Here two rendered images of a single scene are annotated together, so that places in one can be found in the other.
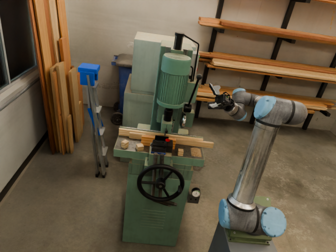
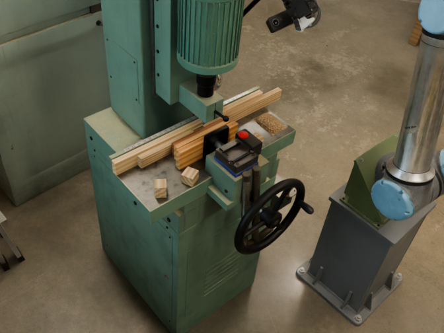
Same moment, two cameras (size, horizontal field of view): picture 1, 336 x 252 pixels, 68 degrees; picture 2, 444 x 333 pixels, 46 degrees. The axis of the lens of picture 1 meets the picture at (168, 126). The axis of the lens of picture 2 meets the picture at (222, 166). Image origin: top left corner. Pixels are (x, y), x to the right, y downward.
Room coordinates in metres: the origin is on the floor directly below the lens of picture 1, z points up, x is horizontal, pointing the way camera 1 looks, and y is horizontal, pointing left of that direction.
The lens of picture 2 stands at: (0.51, 0.78, 2.03)
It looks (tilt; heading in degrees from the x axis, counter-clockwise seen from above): 45 degrees down; 319
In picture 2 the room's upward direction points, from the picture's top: 6 degrees clockwise
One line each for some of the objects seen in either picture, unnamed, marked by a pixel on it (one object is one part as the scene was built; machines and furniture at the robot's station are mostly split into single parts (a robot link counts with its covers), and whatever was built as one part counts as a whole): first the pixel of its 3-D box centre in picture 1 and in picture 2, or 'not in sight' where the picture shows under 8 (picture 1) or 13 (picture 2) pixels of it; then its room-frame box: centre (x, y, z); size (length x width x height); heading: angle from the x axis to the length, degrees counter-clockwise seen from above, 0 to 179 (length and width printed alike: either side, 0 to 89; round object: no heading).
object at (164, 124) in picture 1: (166, 124); (201, 101); (1.54, 0.01, 1.03); 0.14 x 0.07 x 0.09; 4
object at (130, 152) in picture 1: (159, 153); (217, 163); (1.41, 0.03, 0.87); 0.61 x 0.30 x 0.06; 94
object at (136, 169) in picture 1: (161, 148); (179, 147); (1.64, 0.02, 0.76); 0.57 x 0.45 x 0.09; 4
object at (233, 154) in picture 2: (162, 145); (240, 151); (1.32, 0.02, 0.99); 0.13 x 0.11 x 0.06; 94
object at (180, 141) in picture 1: (171, 140); (215, 124); (1.52, -0.04, 0.92); 0.60 x 0.02 x 0.04; 94
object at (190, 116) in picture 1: (187, 117); not in sight; (1.71, -0.13, 1.02); 0.09 x 0.07 x 0.12; 94
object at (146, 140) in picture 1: (158, 142); (207, 145); (1.44, 0.05, 0.94); 0.23 x 0.02 x 0.07; 94
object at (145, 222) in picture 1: (155, 187); (178, 217); (1.64, 0.02, 0.36); 0.58 x 0.45 x 0.71; 4
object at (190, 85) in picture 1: (191, 91); not in sight; (1.74, -0.13, 1.23); 0.09 x 0.08 x 0.15; 4
